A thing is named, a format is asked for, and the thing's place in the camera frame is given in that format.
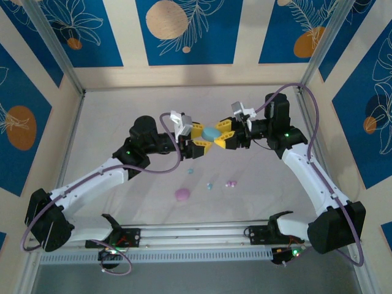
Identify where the grey slotted cable tray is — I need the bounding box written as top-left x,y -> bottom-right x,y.
39,247 -> 274,266

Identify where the white table cloth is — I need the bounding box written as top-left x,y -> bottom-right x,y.
45,85 -> 342,227

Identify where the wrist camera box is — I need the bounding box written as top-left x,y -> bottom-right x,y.
170,110 -> 193,138
231,101 -> 257,123

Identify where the aluminium side rail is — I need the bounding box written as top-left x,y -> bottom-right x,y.
293,85 -> 346,221
44,91 -> 86,229

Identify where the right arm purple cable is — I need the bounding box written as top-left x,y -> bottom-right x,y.
252,83 -> 365,267

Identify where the blue earbud charging case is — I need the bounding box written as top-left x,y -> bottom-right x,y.
201,127 -> 222,142

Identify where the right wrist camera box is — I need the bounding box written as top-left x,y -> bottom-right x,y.
231,101 -> 257,123

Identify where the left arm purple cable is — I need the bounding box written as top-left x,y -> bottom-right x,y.
20,112 -> 182,276

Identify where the aluminium frame post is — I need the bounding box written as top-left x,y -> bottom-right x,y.
297,0 -> 361,92
21,0 -> 86,97

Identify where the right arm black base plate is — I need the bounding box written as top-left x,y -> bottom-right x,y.
244,225 -> 306,246

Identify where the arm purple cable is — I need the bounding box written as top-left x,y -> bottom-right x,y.
252,83 -> 365,267
20,112 -> 182,276

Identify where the pink earbud charging case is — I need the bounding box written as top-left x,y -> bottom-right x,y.
174,187 -> 192,202

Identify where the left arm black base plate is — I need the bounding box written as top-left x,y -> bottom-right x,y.
85,227 -> 142,249

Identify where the aluminium mounting rail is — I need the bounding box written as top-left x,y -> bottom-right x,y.
26,219 -> 364,254

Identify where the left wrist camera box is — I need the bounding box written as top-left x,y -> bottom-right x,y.
170,110 -> 193,138

